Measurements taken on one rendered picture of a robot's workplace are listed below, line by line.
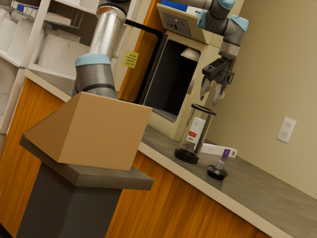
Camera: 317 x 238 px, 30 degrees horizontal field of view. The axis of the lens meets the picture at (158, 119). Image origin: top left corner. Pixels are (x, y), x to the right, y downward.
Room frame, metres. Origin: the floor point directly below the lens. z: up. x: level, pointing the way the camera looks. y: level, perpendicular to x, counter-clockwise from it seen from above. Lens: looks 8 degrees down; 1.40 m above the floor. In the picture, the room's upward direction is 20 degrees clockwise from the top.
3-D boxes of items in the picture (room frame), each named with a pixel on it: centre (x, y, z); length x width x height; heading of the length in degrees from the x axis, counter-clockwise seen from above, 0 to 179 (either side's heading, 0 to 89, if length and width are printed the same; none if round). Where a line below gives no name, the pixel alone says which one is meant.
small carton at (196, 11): (2.76, 0.02, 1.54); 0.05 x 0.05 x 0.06; 50
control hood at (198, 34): (2.80, 0.05, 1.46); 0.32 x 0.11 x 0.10; 42
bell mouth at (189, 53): (2.89, -0.08, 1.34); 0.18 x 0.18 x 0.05
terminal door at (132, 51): (2.85, 0.24, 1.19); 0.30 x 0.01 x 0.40; 126
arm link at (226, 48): (2.39, -0.17, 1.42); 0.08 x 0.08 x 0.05
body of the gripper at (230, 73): (2.40, -0.17, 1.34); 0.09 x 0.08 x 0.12; 148
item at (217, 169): (2.26, -0.28, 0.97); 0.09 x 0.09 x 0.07
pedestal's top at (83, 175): (1.87, 0.17, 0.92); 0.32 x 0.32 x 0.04; 48
